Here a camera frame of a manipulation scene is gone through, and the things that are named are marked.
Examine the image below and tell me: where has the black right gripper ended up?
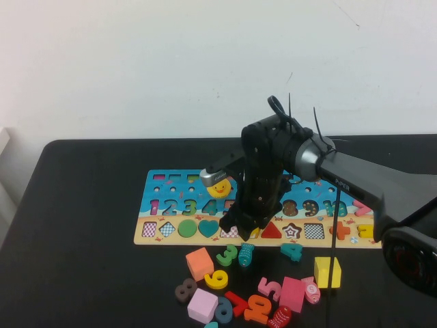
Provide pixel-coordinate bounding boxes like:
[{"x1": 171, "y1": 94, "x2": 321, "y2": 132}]
[{"x1": 218, "y1": 169, "x2": 292, "y2": 242}]

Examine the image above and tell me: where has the red triangle puzzle piece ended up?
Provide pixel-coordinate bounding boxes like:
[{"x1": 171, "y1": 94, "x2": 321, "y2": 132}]
[{"x1": 260, "y1": 221, "x2": 283, "y2": 239}]

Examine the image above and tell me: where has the teal heart puzzle piece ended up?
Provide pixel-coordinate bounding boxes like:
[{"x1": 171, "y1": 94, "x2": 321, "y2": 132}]
[{"x1": 197, "y1": 219, "x2": 220, "y2": 238}]

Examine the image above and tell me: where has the green number three piece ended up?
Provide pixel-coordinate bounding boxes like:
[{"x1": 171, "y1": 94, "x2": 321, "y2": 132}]
[{"x1": 215, "y1": 243, "x2": 238, "y2": 268}]

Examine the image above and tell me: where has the green circle puzzle piece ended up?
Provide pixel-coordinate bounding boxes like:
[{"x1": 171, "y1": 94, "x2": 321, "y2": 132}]
[{"x1": 177, "y1": 219, "x2": 198, "y2": 238}]

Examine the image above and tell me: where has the teal number four piece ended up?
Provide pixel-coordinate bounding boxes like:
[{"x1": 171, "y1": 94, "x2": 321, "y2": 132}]
[{"x1": 280, "y1": 243, "x2": 304, "y2": 263}]

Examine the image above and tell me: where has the pink number five piece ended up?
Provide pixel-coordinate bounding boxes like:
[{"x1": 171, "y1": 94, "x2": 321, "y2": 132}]
[{"x1": 257, "y1": 276, "x2": 283, "y2": 301}]

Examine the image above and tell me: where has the yellow number six piece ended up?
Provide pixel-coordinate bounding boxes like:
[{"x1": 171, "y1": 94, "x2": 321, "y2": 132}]
[{"x1": 203, "y1": 269, "x2": 229, "y2": 290}]

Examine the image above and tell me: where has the red number seven piece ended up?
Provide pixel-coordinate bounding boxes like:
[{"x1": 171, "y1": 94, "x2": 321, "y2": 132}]
[{"x1": 224, "y1": 290, "x2": 250, "y2": 318}]

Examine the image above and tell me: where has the grey-blue number nine piece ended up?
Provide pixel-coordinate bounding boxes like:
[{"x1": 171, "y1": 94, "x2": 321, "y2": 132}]
[{"x1": 214, "y1": 295, "x2": 235, "y2": 324}]

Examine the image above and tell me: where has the brown number eight piece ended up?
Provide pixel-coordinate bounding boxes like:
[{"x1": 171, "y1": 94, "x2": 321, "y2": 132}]
[{"x1": 174, "y1": 277, "x2": 198, "y2": 303}]

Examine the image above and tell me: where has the colourful wooden puzzle board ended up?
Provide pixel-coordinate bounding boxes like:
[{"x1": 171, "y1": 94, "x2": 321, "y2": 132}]
[{"x1": 133, "y1": 169, "x2": 383, "y2": 249}]

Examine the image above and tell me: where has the orange number ten piece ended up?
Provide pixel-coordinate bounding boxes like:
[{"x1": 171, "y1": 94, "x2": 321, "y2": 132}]
[{"x1": 243, "y1": 294, "x2": 273, "y2": 325}]

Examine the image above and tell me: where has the orange plus sign piece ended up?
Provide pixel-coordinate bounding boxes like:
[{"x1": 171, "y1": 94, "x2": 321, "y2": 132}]
[{"x1": 328, "y1": 221, "x2": 352, "y2": 240}]

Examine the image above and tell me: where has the pink greater-than sign piece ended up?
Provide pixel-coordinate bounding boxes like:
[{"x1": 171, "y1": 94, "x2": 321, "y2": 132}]
[{"x1": 353, "y1": 200, "x2": 373, "y2": 217}]

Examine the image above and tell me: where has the yellow equals sign piece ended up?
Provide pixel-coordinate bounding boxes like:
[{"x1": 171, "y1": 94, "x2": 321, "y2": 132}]
[{"x1": 356, "y1": 223, "x2": 375, "y2": 239}]

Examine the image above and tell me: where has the teal wooden fish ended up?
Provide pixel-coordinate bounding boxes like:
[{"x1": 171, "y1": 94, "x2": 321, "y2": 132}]
[{"x1": 238, "y1": 242, "x2": 255, "y2": 269}]

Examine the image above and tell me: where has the yellow rubber duck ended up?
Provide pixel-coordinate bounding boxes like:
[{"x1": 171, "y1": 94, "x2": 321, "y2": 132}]
[{"x1": 208, "y1": 180, "x2": 231, "y2": 199}]

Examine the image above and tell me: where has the orange wooden cube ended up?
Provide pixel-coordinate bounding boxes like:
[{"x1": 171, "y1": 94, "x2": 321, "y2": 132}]
[{"x1": 185, "y1": 247, "x2": 214, "y2": 282}]

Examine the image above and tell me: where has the magenta wooden cube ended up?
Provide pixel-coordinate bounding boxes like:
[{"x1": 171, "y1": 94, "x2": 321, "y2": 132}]
[{"x1": 279, "y1": 276, "x2": 307, "y2": 314}]

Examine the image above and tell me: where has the yellow wooden cube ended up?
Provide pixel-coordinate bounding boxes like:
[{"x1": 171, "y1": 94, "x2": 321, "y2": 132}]
[{"x1": 313, "y1": 256, "x2": 342, "y2": 290}]

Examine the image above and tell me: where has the lilac wooden cube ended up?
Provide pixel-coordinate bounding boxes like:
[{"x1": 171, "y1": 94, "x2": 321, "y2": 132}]
[{"x1": 186, "y1": 288, "x2": 219, "y2": 324}]

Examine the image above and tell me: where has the pink wooden fish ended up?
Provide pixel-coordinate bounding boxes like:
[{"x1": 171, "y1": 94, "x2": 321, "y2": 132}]
[{"x1": 300, "y1": 276, "x2": 321, "y2": 305}]

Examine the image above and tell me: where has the red wooden fish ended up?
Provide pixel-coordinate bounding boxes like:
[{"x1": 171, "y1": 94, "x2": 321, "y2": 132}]
[{"x1": 266, "y1": 305, "x2": 293, "y2": 328}]

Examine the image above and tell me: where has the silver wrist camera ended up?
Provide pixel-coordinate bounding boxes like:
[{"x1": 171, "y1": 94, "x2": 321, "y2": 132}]
[{"x1": 199, "y1": 150, "x2": 246, "y2": 188}]

